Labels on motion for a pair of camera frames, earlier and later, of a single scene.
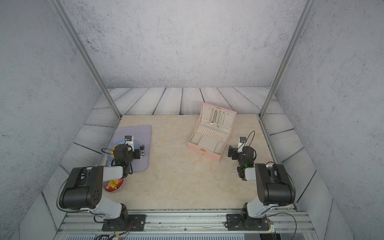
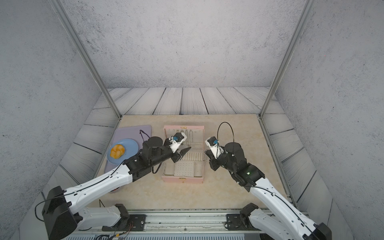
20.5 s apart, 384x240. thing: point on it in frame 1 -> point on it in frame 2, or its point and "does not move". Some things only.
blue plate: [111, 160] does not move
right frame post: [307, 10] does not move
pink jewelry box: [212, 131] -> [190, 168]
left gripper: [138, 155] -> [177, 157]
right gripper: [235, 153] -> [214, 165]
